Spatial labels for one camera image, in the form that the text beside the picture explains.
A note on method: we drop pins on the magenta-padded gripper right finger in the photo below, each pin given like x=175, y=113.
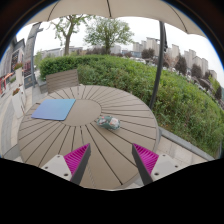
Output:
x=163, y=165

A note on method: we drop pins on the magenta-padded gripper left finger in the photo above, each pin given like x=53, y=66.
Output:
x=58, y=165

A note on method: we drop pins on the transparent green computer mouse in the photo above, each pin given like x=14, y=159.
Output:
x=108, y=122

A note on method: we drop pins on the blue mouse pad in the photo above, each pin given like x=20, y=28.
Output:
x=53, y=109

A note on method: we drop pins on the white planter with orange flowers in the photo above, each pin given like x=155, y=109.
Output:
x=18, y=103

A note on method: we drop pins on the grey-brown slatted chair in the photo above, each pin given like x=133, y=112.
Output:
x=62, y=80

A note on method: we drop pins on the green hedge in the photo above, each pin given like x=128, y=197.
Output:
x=133, y=78

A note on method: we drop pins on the white planter with green plants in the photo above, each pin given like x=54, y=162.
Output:
x=18, y=75

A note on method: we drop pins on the low shopfront building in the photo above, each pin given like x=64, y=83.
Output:
x=15, y=55

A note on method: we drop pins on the tall dark sign pillar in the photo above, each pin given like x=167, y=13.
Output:
x=29, y=50

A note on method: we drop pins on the group of apartment buildings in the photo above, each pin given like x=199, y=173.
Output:
x=151, y=45

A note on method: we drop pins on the sparse tree with bare trunk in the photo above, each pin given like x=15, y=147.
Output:
x=67, y=43

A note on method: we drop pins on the round leafy tree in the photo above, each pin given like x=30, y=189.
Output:
x=108, y=31

